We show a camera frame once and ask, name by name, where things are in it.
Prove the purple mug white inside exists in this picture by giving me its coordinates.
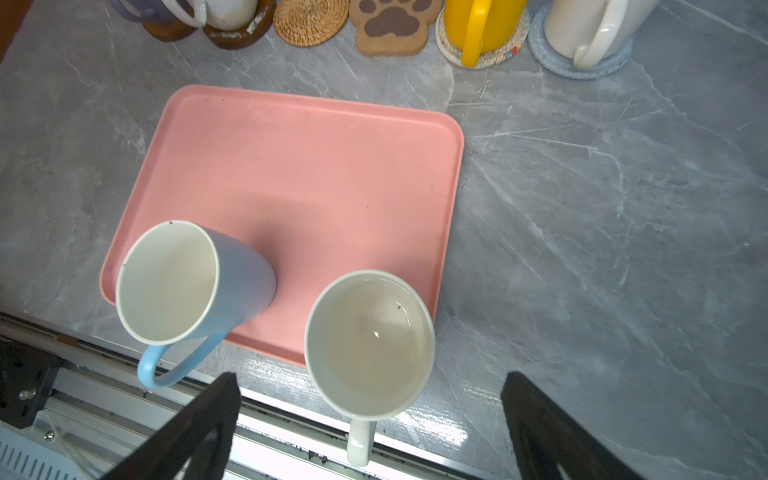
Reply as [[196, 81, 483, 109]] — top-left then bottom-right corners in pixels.
[[107, 0, 177, 23]]

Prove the woven rattan round coaster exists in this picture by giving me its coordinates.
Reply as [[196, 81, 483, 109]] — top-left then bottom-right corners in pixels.
[[273, 0, 350, 48]]

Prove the matte brown wooden coaster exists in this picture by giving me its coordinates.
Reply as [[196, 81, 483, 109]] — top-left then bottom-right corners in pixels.
[[143, 20, 197, 42]]

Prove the yellow mug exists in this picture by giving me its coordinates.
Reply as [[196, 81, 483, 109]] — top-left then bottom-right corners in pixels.
[[443, 0, 527, 69]]

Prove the white mug blue handle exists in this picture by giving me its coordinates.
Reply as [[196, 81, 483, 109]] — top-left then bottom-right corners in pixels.
[[116, 220, 277, 390]]

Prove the light blue woven coaster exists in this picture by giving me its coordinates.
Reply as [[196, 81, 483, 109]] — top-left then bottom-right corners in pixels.
[[527, 2, 634, 81]]

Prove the cork paw print coaster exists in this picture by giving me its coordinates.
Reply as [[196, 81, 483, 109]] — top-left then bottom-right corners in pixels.
[[349, 0, 443, 57]]

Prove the white rainbow stitched coaster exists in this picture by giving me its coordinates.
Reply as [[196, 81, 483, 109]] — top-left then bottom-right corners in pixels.
[[435, 9, 530, 70]]

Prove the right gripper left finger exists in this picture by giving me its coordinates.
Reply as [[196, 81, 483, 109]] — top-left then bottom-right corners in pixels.
[[104, 373, 241, 479]]

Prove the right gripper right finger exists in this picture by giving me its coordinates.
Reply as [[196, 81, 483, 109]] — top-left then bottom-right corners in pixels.
[[500, 372, 642, 480]]

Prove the pink rectangular tray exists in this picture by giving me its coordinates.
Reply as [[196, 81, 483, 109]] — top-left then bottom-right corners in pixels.
[[100, 85, 465, 365]]

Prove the glossy dark wooden coaster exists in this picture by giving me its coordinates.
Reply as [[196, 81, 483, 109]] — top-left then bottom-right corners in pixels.
[[203, 0, 276, 50]]

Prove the white mug red inside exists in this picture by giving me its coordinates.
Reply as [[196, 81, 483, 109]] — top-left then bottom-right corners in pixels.
[[544, 0, 661, 71]]

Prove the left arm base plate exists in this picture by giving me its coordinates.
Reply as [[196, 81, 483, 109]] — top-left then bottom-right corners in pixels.
[[1, 340, 63, 429]]

